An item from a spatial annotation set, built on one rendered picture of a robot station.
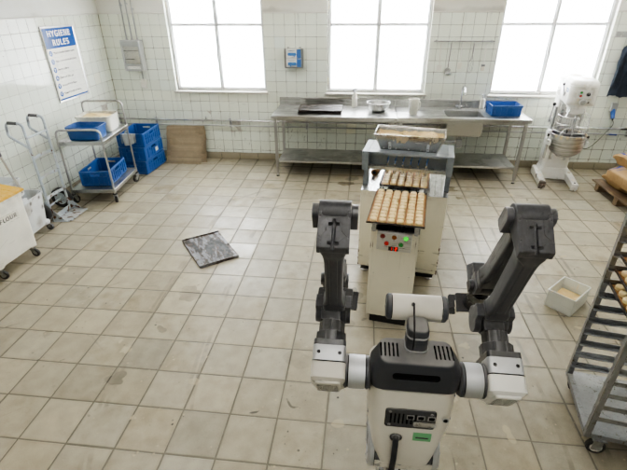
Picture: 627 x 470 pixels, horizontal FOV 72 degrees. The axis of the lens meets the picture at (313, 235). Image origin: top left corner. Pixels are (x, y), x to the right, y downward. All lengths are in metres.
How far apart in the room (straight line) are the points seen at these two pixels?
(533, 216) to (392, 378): 0.52
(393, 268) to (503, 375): 2.07
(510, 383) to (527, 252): 0.36
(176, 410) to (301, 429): 0.80
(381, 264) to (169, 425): 1.75
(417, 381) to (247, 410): 1.89
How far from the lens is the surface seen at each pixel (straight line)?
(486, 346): 1.28
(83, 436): 3.13
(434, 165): 3.67
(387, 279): 3.26
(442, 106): 6.72
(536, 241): 1.06
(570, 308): 4.06
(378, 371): 1.16
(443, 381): 1.19
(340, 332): 1.22
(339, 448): 2.77
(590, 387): 3.30
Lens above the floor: 2.27
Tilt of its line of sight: 29 degrees down
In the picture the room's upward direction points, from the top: straight up
